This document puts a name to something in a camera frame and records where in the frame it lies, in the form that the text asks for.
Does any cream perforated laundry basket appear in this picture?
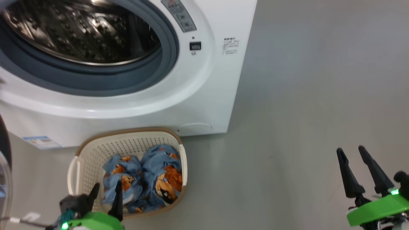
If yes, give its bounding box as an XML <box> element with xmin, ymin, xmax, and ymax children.
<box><xmin>67</xmin><ymin>127</ymin><xmax>188</xmax><ymax>220</ymax></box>

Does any thin black cable white tag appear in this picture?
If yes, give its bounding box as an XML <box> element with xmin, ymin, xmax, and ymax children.
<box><xmin>0</xmin><ymin>212</ymin><xmax>51</xmax><ymax>229</ymax></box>

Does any black text instruction label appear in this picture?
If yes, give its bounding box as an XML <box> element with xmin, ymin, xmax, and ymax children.
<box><xmin>223</xmin><ymin>37</ymin><xmax>239</xmax><ymax>55</ymax></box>

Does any steel washer drum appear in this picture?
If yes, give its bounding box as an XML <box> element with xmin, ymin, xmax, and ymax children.
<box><xmin>2</xmin><ymin>0</ymin><xmax>161</xmax><ymax>66</ymax></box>

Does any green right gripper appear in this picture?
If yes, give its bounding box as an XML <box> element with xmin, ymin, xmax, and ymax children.
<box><xmin>336</xmin><ymin>146</ymin><xmax>409</xmax><ymax>230</ymax></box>

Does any grey warning sticker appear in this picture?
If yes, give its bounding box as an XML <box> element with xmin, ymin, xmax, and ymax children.
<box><xmin>161</xmin><ymin>0</ymin><xmax>197</xmax><ymax>33</ymax></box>

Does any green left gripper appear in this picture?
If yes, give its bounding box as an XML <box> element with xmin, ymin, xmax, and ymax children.
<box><xmin>51</xmin><ymin>180</ymin><xmax>125</xmax><ymax>230</ymax></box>

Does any large blue printed garment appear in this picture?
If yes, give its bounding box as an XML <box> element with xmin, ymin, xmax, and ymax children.
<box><xmin>128</xmin><ymin>144</ymin><xmax>183</xmax><ymax>214</ymax></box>

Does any white front-load washing machine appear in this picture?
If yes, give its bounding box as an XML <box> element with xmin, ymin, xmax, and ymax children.
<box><xmin>0</xmin><ymin>0</ymin><xmax>258</xmax><ymax>150</ymax></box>

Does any blue energy label sticker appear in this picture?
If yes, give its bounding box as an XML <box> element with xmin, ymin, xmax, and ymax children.
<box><xmin>22</xmin><ymin>136</ymin><xmax>62</xmax><ymax>150</ymax></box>

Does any washing machine glass door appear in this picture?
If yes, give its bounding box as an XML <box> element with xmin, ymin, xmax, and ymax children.
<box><xmin>0</xmin><ymin>115</ymin><xmax>13</xmax><ymax>221</ymax></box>

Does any small blue printed garment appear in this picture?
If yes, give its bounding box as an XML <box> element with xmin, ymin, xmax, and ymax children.
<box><xmin>102</xmin><ymin>155</ymin><xmax>143</xmax><ymax>205</ymax></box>

